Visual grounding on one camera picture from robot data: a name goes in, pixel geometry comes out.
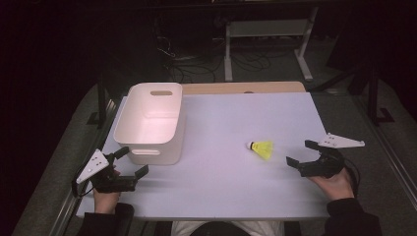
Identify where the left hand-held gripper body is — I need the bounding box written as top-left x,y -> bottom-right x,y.
76,148 -> 139,195

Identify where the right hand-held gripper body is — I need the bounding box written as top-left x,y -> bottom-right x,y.
297,132 -> 366,179

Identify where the yellow shuttlecock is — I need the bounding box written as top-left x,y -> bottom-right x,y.
246,140 -> 274,161

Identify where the white plastic bin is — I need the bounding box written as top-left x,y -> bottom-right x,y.
113,82 -> 185,166

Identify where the person's right hand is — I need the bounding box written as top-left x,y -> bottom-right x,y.
309,166 -> 356,202

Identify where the person's left hand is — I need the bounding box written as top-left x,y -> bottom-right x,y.
92,188 -> 122,215

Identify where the black metal stand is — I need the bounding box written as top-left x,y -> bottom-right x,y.
86,73 -> 114,126
347,63 -> 396,127

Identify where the white table mat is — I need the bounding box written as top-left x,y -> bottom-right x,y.
76,91 -> 332,220

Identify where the white metal stand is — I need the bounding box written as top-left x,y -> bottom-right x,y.
223,6 -> 320,83

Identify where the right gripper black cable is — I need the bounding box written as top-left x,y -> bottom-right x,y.
343,158 -> 361,199

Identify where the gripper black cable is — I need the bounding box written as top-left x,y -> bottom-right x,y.
71,162 -> 96,199
343,158 -> 361,199

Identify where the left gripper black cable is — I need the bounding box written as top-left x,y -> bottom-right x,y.
71,162 -> 96,199

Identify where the metal frame rail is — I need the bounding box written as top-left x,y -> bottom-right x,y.
353,96 -> 417,210
48,97 -> 120,236

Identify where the tangle of dark floor cables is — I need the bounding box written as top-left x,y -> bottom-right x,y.
152,16 -> 273,84

